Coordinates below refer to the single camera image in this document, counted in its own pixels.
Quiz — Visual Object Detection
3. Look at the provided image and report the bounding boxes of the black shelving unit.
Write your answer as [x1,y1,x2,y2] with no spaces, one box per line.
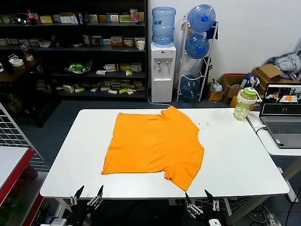
[0,0,149,102]

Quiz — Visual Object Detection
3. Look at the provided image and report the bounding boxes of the open brown cardboard box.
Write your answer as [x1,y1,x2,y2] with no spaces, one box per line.
[221,73,250,104]

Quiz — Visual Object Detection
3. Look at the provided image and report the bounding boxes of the dark wooden table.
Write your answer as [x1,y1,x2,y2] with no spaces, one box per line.
[0,55,50,128]

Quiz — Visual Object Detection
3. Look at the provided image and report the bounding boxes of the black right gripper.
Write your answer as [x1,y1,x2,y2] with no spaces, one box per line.
[185,189,224,226]

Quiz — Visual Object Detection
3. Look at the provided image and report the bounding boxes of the blue and white bag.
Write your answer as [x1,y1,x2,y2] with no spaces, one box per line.
[239,72,261,90]

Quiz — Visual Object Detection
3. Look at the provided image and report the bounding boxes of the white dispenser power cord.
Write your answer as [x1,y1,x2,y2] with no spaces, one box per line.
[147,75,174,109]

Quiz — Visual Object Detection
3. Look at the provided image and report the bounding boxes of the white water dispenser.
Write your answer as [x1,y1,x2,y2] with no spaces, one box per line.
[150,42,177,104]

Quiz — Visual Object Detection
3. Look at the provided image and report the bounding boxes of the grey plastic bag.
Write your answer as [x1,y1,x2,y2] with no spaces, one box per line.
[210,79,223,93]

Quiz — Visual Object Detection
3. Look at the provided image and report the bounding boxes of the grey laptop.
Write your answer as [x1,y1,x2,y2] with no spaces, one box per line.
[259,83,301,149]

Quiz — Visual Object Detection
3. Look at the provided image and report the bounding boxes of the tan cardboard box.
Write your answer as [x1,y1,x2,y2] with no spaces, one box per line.
[251,64,301,95]

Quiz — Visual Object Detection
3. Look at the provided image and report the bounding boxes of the pile of grey clothes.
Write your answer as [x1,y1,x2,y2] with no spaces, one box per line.
[265,49,301,82]

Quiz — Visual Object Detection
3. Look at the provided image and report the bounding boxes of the white wire jug rack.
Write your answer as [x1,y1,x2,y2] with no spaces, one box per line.
[176,15,219,103]

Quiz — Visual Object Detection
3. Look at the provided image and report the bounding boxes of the red and white cart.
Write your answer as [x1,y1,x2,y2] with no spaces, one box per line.
[0,145,45,226]

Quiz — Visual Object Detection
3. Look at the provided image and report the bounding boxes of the orange t-shirt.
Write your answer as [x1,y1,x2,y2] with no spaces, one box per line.
[101,105,205,192]

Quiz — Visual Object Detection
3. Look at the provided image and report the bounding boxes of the blue water jug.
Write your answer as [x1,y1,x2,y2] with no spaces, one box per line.
[187,4,216,33]
[180,74,202,99]
[184,32,210,59]
[151,6,176,46]

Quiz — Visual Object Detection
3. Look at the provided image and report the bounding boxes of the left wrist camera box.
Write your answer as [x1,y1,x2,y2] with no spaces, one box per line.
[50,218,68,226]

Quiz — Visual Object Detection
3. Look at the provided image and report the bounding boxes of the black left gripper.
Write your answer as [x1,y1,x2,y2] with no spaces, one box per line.
[67,185,104,226]

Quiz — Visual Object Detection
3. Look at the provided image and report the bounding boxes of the green plastic bag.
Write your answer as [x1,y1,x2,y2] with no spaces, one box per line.
[63,60,92,75]

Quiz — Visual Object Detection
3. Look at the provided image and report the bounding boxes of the white side table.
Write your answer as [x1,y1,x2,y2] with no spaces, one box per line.
[246,110,301,203]

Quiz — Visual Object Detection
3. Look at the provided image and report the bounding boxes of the small yellow cardboard box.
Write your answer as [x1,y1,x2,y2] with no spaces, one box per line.
[206,90,224,102]

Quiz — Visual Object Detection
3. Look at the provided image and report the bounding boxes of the clear plastic bottle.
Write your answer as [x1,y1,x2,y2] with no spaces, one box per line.
[20,43,33,61]

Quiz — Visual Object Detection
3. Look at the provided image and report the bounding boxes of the scattered small crumbs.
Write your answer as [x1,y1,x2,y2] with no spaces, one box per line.
[191,120,211,129]

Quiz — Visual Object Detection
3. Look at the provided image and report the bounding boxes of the green lid drinking bottle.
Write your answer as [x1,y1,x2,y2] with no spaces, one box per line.
[232,82,263,122]

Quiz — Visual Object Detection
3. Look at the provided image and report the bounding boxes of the white wire grid panel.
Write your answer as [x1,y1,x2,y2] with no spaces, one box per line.
[0,102,50,170]

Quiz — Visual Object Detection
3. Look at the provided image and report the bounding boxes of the black stand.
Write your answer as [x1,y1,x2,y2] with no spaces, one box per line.
[208,56,214,80]

